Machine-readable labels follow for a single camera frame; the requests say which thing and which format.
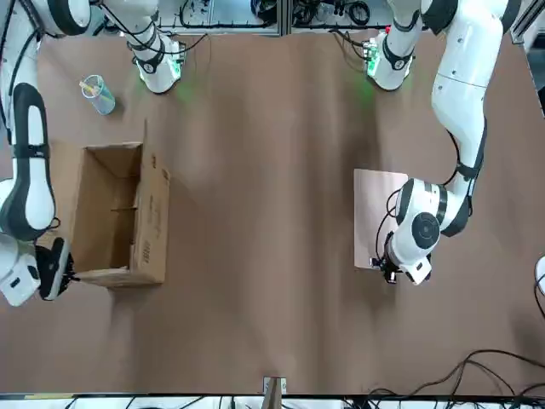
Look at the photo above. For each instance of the aluminium rack frame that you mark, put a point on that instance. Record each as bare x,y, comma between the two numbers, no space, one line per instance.
285,17

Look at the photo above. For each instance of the yellow stick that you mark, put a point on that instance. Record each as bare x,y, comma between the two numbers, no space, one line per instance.
89,88

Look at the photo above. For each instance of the clear plastic cup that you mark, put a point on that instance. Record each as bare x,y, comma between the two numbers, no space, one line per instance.
102,102

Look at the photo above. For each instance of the white desk lamp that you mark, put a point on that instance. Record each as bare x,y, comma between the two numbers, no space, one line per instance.
541,272

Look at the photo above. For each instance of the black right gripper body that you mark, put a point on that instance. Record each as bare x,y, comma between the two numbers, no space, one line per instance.
53,268

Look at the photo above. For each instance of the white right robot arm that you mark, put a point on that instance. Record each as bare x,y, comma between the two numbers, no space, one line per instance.
40,204

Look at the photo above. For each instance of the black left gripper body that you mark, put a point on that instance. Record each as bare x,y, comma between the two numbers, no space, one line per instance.
391,272

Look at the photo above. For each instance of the brown cardboard box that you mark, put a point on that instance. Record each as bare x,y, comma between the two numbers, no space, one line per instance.
110,221

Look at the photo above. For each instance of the small metal bracket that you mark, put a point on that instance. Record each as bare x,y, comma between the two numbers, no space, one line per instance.
274,394

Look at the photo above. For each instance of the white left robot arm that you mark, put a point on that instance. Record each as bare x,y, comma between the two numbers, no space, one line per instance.
464,64

